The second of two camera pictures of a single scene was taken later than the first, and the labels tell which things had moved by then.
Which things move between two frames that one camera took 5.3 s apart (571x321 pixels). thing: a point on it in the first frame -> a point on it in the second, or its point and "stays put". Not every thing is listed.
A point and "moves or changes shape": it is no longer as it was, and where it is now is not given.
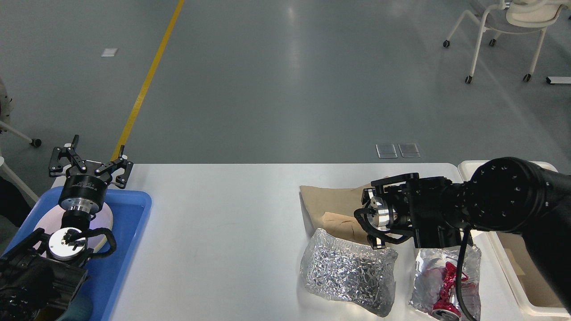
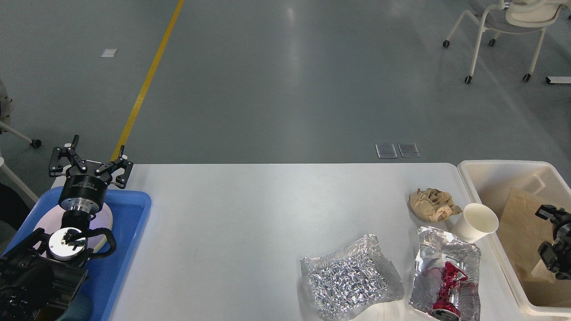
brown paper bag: x=332 y=210 moves or changes shape
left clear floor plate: x=386 y=150 stays put
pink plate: x=52 y=220 stays put
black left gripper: x=84 y=192 stays put
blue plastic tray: x=130 y=210 stays put
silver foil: x=335 y=269 moves or changes shape
